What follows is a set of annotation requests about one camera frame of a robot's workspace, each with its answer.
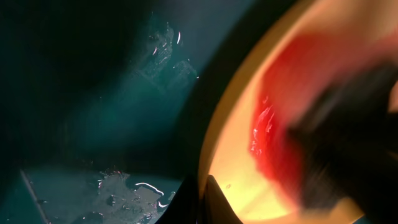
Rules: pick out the teal plastic tray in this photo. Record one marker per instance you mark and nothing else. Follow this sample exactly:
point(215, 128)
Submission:
point(104, 104)

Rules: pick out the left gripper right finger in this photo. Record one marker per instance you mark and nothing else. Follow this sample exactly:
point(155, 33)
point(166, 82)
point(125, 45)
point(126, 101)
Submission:
point(216, 209)

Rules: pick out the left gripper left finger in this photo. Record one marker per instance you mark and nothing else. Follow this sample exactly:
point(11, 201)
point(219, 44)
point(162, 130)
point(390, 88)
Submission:
point(183, 208)

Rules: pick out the red and grey sponge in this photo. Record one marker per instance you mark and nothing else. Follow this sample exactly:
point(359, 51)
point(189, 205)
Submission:
point(323, 128)

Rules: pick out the yellow-green plate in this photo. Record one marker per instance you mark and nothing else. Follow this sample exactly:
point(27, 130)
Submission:
point(236, 174)

